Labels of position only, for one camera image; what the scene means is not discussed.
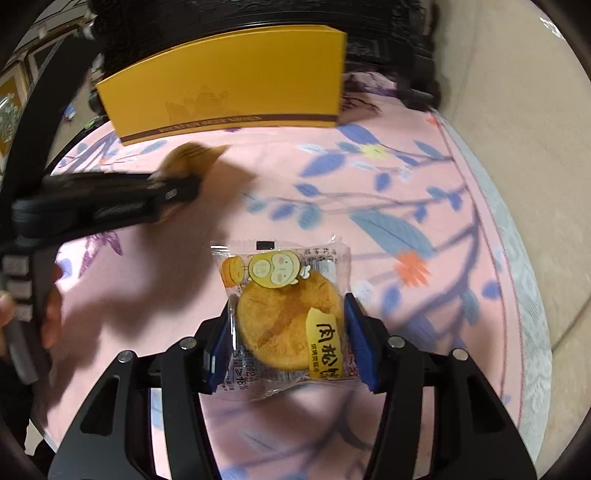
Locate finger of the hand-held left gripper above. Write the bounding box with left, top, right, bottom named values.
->
left=11, top=171, right=202, bottom=241
left=0, top=18, right=105, bottom=204

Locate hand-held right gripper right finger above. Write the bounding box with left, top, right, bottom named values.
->
left=344, top=293, right=539, bottom=480

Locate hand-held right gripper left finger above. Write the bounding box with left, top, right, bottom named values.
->
left=48, top=302, right=236, bottom=480

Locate round cake clear packet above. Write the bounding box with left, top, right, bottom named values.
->
left=210, top=234, right=352, bottom=403

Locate tan brown snack packet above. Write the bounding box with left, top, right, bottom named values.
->
left=158, top=143, right=232, bottom=182

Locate yellow cardboard box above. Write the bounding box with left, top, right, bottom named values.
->
left=95, top=25, right=349, bottom=147

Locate person's left hand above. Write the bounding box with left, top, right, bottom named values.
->
left=0, top=267, right=63, bottom=350

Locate gold framed picture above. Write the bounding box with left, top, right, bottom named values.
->
left=0, top=60, right=28, bottom=158

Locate pink floral tablecloth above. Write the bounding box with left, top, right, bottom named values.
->
left=30, top=69, right=527, bottom=480

